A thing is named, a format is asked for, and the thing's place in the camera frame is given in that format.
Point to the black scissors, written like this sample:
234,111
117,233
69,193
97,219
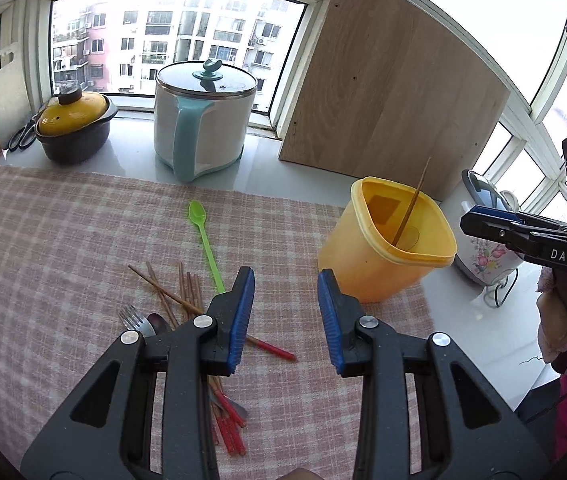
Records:
21,137

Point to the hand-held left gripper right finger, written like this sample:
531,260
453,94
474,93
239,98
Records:
327,310

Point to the pink checked cloth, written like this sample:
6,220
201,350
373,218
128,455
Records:
63,260

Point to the white floral appliance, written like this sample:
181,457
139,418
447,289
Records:
486,255

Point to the glass pot lid teal knob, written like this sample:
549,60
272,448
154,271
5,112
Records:
203,82

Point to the dark casserole pot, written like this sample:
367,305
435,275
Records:
76,142

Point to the white cutting board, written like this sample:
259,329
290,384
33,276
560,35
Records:
6,95

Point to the yellow plastic container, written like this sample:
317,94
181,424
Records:
363,265

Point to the green plastic long spoon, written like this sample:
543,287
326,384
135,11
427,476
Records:
207,250

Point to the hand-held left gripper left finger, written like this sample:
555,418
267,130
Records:
243,310

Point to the light wooden board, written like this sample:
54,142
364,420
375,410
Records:
388,85

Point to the person's right hand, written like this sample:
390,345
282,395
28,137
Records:
553,325

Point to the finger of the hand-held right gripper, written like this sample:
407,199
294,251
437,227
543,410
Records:
501,212
498,237

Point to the metal fork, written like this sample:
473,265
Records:
136,322

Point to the yellow casserole lid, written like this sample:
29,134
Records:
71,112

